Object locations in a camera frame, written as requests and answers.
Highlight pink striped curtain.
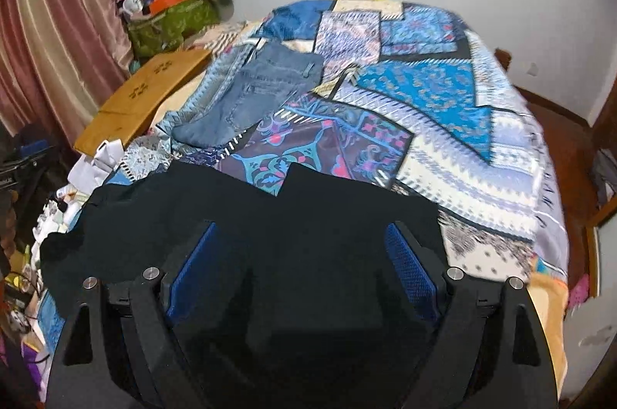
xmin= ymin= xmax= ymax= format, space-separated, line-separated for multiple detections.
xmin=0 ymin=0 xmax=133 ymax=130

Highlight blue jeans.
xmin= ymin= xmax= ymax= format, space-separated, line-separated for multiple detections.
xmin=172 ymin=41 xmax=325 ymax=148

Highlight wooden lap table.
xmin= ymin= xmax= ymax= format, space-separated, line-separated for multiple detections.
xmin=73 ymin=48 xmax=213 ymax=155

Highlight white paper sheets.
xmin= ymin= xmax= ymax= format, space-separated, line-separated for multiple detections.
xmin=67 ymin=139 xmax=127 ymax=189

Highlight striped beige blanket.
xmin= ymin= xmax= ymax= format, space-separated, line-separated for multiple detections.
xmin=199 ymin=20 xmax=254 ymax=54

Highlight blue patchwork blanket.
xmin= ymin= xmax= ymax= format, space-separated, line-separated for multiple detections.
xmin=36 ymin=0 xmax=570 ymax=390

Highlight orange box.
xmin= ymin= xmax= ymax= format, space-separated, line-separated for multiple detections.
xmin=148 ymin=0 xmax=194 ymax=15

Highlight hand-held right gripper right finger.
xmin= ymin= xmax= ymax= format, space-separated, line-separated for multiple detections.
xmin=383 ymin=220 xmax=560 ymax=409

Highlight pink slipper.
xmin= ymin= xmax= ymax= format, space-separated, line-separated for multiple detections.
xmin=569 ymin=274 xmax=590 ymax=309

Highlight green fabric bag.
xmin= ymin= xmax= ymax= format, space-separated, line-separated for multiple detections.
xmin=126 ymin=0 xmax=223 ymax=60

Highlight black pants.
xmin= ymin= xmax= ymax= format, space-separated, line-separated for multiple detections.
xmin=39 ymin=161 xmax=451 ymax=409

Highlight black bag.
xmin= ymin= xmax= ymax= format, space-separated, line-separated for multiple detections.
xmin=0 ymin=124 xmax=73 ymax=236

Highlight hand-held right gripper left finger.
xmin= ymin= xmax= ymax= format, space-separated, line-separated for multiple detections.
xmin=46 ymin=221 xmax=219 ymax=409

